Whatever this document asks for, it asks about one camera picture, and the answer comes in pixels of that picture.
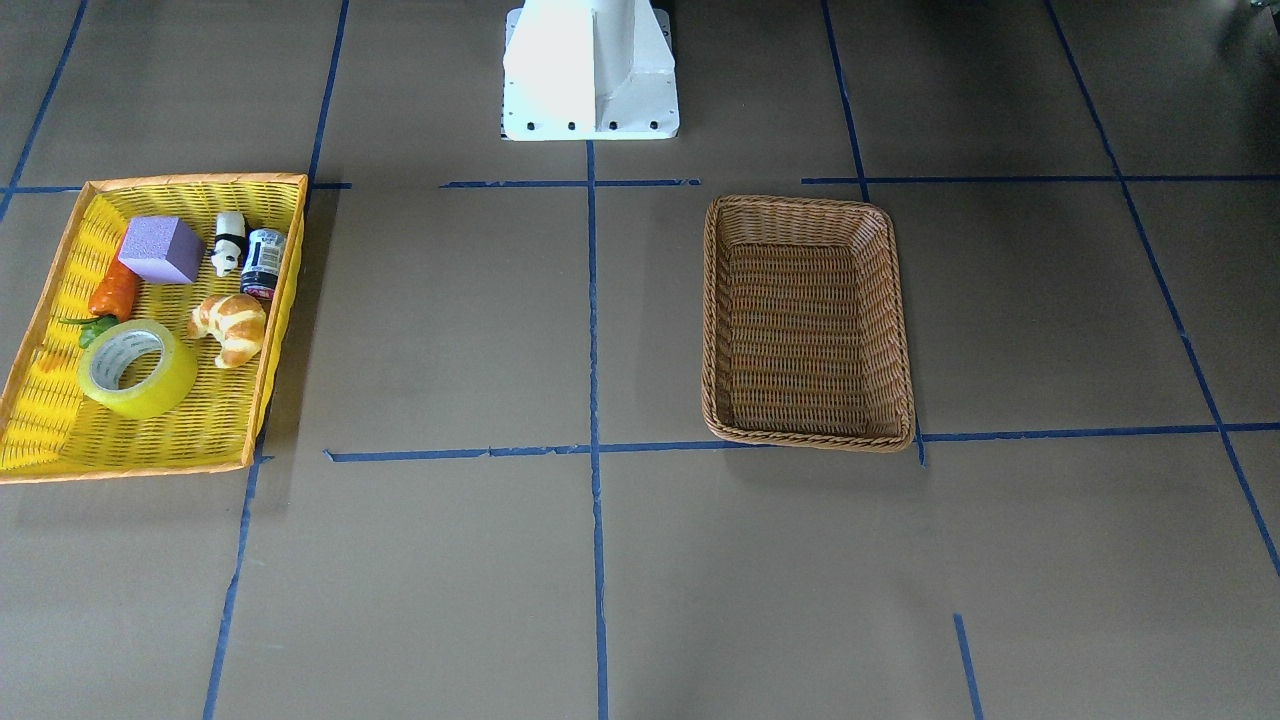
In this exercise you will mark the yellow tape roll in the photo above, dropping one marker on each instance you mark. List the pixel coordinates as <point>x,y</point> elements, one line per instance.
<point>137,369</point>

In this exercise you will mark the brown wicker basket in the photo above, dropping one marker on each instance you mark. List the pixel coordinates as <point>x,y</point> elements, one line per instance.
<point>803,339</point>

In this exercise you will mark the yellow plastic basket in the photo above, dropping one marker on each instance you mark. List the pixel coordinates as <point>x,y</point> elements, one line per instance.
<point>53,431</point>

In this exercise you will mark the small black can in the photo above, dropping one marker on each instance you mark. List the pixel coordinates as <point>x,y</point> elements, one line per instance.
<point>262,265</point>

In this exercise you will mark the toy croissant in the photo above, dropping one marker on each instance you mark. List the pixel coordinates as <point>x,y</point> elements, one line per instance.
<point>237,322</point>

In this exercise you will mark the purple foam cube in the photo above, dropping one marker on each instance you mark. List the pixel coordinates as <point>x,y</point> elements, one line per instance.
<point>161,250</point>

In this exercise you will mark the orange toy carrot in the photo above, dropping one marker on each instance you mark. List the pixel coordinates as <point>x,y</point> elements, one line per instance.
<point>111,303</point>

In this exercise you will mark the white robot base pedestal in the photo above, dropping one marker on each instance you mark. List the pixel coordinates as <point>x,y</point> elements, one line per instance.
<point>589,71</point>

